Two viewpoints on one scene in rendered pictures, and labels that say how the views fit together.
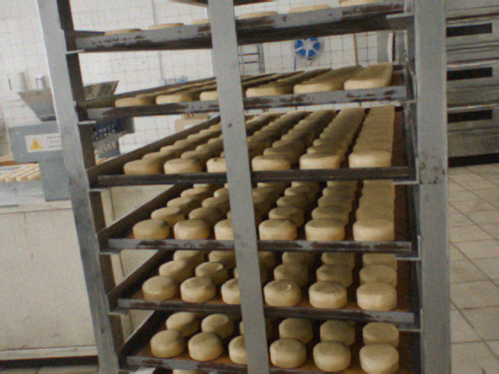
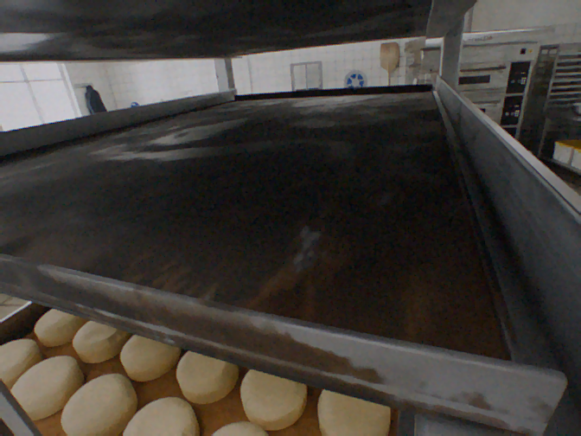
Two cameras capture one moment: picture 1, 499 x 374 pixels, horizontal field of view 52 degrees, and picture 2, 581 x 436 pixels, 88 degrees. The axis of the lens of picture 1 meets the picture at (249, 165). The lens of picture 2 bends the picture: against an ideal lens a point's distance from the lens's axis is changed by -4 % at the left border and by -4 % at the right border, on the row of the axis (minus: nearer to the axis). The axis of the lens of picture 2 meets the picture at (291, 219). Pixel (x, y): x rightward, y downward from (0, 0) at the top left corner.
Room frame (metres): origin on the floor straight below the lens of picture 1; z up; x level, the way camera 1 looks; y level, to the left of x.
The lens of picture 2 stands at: (0.53, -0.15, 1.72)
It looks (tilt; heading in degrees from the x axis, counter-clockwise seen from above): 26 degrees down; 6
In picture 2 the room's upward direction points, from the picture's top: 5 degrees counter-clockwise
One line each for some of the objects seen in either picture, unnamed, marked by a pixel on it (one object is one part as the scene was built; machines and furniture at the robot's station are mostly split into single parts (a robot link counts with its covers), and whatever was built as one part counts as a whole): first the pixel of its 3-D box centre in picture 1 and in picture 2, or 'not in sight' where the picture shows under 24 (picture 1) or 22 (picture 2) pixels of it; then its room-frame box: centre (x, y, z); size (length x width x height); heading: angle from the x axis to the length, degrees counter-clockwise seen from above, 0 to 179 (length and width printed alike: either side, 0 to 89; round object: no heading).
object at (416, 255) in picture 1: (404, 178); not in sight; (0.86, -0.26, 1.14); 0.64 x 0.03 x 0.03; 163
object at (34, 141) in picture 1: (83, 148); not in sight; (2.53, 0.81, 1.01); 0.72 x 0.33 x 0.34; 175
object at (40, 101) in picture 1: (75, 100); not in sight; (2.53, 0.81, 1.25); 0.56 x 0.29 x 0.14; 175
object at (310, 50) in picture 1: (309, 74); (354, 104); (6.34, -0.84, 1.10); 0.41 x 0.17 x 1.10; 88
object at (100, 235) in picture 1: (193, 183); not in sight; (0.97, 0.11, 1.14); 0.64 x 0.03 x 0.03; 163
